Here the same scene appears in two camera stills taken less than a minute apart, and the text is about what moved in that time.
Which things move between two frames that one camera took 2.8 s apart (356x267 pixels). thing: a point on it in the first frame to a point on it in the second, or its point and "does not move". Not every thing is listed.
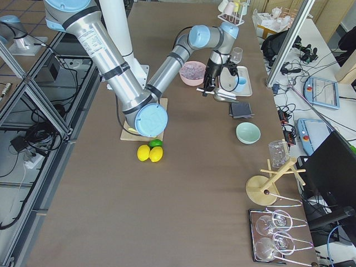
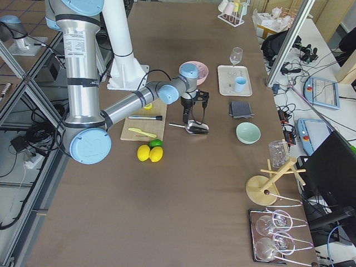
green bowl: x=248 y=133 does not move
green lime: x=155 y=143 does not move
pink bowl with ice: x=192 y=73 does not move
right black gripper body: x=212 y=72 to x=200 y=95
